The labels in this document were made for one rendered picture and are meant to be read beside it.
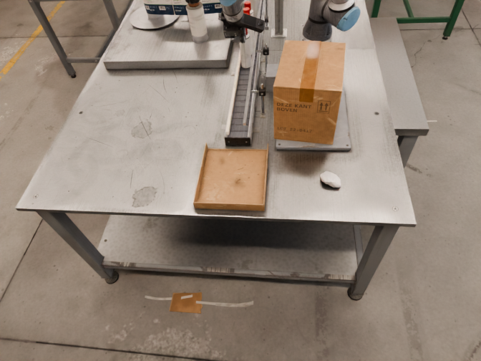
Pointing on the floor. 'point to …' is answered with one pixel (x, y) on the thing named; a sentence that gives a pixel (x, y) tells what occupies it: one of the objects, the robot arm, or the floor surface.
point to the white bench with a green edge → (59, 42)
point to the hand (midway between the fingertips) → (245, 40)
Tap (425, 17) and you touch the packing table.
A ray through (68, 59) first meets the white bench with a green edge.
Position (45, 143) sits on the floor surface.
